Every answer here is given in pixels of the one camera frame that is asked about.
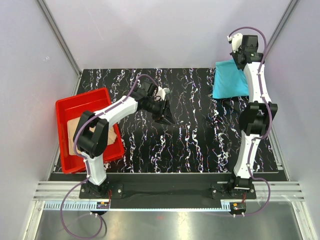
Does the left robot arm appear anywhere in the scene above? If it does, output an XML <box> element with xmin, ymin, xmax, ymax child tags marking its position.
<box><xmin>73</xmin><ymin>80</ymin><xmax>175</xmax><ymax>198</ymax></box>

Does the red plastic bin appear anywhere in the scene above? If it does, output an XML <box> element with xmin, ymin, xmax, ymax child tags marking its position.
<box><xmin>55</xmin><ymin>87</ymin><xmax>112</xmax><ymax>174</ymax></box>

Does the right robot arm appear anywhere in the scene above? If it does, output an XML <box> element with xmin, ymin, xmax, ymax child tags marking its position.
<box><xmin>226</xmin><ymin>33</ymin><xmax>278</xmax><ymax>199</ymax></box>

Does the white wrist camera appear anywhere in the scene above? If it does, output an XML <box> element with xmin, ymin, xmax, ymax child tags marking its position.
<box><xmin>156</xmin><ymin>87</ymin><xmax>171</xmax><ymax>100</ymax></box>
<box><xmin>227</xmin><ymin>33</ymin><xmax>243</xmax><ymax>53</ymax></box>

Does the beige folded t shirt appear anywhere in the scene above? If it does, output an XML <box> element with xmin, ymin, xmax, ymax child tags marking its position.
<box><xmin>67</xmin><ymin>117</ymin><xmax>117</xmax><ymax>156</ymax></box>

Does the turquoise t shirt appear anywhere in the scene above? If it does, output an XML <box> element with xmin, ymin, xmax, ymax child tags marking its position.
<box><xmin>212</xmin><ymin>59</ymin><xmax>249</xmax><ymax>100</ymax></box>

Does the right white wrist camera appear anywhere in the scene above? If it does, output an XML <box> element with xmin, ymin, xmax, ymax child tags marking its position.
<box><xmin>227</xmin><ymin>33</ymin><xmax>243</xmax><ymax>53</ymax></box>

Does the aluminium rail frame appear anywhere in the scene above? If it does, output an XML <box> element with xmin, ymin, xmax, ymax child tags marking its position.
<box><xmin>32</xmin><ymin>94</ymin><xmax>306</xmax><ymax>213</ymax></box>

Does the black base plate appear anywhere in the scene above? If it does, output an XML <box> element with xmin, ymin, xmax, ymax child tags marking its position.
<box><xmin>79</xmin><ymin>173</ymin><xmax>242</xmax><ymax>211</ymax></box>

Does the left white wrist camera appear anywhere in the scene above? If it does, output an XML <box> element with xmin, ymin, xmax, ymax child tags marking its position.
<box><xmin>156</xmin><ymin>87</ymin><xmax>171</xmax><ymax>100</ymax></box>

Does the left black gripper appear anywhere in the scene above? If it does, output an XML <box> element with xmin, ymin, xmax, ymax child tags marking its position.
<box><xmin>145</xmin><ymin>98</ymin><xmax>175</xmax><ymax>127</ymax></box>

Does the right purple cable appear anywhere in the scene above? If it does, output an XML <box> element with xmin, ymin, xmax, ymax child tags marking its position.
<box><xmin>207</xmin><ymin>26</ymin><xmax>273</xmax><ymax>218</ymax></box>

